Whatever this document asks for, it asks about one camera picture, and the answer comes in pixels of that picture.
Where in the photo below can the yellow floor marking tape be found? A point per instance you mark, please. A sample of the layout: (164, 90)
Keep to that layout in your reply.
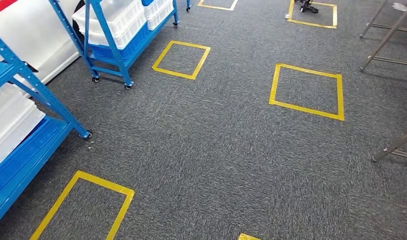
(273, 84)
(246, 237)
(311, 24)
(105, 183)
(173, 73)
(216, 7)

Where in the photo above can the blue metal shelf rack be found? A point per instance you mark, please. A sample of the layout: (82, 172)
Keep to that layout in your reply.
(109, 41)
(1, 205)

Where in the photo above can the red barrier tape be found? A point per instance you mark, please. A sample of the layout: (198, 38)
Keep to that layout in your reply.
(1, 5)

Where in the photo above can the black tripod stand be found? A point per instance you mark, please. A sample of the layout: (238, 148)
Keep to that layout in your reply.
(308, 7)

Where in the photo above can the white car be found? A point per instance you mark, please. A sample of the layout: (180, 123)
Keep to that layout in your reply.
(31, 33)

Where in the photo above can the small white floor tag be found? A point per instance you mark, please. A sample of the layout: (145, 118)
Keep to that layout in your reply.
(287, 16)

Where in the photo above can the steel workbench table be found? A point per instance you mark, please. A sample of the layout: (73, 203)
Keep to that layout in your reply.
(392, 28)
(394, 145)

